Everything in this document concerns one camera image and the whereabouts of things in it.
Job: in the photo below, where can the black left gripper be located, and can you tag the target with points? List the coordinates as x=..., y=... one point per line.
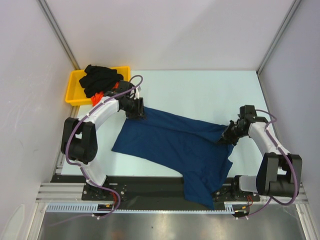
x=139, y=112

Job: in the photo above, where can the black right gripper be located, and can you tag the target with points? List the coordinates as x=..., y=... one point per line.
x=231, y=130

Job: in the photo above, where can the blue t shirt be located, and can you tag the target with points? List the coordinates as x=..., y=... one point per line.
x=186, y=145

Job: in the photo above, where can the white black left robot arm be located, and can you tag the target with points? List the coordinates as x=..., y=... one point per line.
x=79, y=138

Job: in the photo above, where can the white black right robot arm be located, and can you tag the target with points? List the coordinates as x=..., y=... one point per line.
x=279, y=173

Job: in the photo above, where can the orange t shirt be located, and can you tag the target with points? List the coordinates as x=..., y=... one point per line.
x=98, y=95

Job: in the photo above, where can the black t shirt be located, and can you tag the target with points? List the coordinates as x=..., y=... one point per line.
x=99, y=79

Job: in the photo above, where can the yellow plastic bin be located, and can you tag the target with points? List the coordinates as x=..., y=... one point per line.
x=75, y=94

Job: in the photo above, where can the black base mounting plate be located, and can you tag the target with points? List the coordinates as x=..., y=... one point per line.
x=136, y=193

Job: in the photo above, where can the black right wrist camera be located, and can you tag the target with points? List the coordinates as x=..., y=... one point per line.
x=247, y=112

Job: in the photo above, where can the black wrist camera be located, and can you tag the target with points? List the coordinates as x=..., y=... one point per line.
x=124, y=86
x=247, y=112

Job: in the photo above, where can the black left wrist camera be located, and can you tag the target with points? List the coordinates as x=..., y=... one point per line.
x=124, y=86

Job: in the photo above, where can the light blue cable duct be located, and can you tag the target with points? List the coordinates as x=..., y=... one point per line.
x=95, y=208

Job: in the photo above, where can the aluminium frame rail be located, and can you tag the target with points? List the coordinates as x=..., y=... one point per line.
x=60, y=192

